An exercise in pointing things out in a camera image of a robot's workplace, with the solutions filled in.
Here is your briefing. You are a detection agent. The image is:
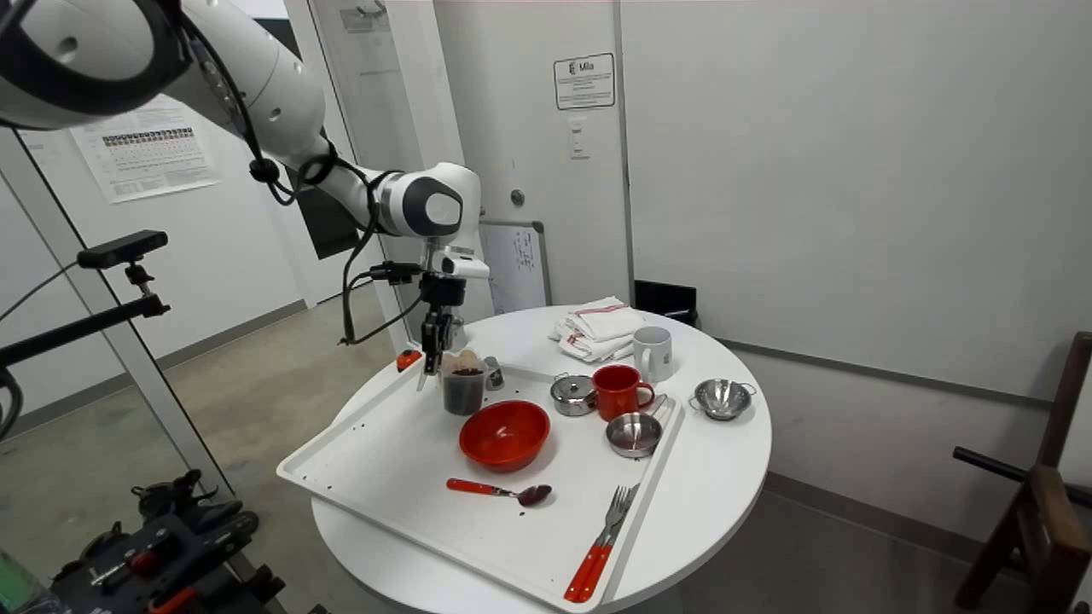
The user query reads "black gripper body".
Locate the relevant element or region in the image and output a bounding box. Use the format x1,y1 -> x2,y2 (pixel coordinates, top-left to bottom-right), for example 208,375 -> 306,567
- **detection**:
420,277 -> 467,328

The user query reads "small dark cup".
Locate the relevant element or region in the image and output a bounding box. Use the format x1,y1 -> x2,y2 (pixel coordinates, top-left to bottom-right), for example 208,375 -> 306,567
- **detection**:
442,366 -> 487,421

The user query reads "small framed glass panel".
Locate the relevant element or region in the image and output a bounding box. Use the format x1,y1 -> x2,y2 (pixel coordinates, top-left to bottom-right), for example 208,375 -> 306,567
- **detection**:
483,215 -> 553,315

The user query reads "red bowl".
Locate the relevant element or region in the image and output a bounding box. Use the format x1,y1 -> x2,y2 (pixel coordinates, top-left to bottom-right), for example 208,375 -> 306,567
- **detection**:
456,399 -> 557,476

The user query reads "white plastic tray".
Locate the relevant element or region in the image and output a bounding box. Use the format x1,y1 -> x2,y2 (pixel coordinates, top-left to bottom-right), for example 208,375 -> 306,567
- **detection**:
272,346 -> 694,614

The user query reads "dark window panel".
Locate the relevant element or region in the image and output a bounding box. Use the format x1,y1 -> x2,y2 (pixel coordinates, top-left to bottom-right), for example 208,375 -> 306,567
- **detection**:
298,179 -> 369,264

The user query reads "small steel bowl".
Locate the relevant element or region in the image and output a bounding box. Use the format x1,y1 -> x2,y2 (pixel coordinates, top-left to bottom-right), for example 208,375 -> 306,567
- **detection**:
690,375 -> 757,426
551,371 -> 600,421

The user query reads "white cloth with red stripes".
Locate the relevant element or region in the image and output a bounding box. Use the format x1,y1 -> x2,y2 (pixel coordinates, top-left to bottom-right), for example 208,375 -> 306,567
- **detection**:
551,293 -> 652,368

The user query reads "red mug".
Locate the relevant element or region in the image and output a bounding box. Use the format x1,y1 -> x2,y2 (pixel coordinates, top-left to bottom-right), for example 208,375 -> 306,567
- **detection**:
592,361 -> 663,426

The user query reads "steel cup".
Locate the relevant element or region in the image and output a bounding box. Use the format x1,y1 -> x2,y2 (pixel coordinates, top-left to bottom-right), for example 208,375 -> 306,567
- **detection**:
604,410 -> 667,463

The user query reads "black box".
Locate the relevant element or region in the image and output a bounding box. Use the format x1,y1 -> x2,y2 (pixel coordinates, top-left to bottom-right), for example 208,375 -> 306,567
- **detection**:
630,277 -> 700,332

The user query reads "white door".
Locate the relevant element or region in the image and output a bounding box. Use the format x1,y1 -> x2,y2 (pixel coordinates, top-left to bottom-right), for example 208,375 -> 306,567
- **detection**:
303,0 -> 500,328

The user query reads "grey metal pole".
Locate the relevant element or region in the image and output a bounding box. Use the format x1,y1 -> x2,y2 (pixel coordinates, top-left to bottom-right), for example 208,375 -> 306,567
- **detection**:
0,124 -> 235,494

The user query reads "paper poster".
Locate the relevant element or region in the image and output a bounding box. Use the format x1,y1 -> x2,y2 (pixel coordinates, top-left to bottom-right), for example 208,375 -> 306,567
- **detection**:
69,95 -> 221,203

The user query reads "black tool pile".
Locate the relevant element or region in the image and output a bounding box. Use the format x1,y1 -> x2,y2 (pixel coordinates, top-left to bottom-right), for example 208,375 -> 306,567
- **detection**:
47,468 -> 286,614

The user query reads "green object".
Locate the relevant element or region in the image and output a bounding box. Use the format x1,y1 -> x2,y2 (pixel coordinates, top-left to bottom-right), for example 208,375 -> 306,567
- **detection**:
0,544 -> 44,614

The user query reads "dark wooden chair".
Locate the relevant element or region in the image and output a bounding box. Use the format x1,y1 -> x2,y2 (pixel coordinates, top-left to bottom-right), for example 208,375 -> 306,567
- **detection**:
954,328 -> 1092,614

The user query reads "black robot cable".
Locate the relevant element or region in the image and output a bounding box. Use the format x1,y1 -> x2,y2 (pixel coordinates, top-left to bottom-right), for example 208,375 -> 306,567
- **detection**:
335,167 -> 426,347

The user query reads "red-handled steel spoon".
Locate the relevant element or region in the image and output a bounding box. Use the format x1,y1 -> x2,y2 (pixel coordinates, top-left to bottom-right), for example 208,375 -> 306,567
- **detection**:
443,475 -> 557,513

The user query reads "white wall sign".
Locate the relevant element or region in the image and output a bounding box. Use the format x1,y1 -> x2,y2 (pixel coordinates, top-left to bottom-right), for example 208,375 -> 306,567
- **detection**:
551,49 -> 617,117

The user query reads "red-handled steel knife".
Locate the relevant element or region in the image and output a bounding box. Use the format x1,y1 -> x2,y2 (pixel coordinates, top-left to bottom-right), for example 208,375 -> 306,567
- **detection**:
563,489 -> 641,608

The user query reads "black camera on stand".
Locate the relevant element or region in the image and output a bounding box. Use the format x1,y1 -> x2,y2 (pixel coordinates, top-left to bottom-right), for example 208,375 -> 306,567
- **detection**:
75,228 -> 171,272

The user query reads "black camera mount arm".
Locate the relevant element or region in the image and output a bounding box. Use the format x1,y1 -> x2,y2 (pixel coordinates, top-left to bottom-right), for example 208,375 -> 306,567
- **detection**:
0,264 -> 174,368

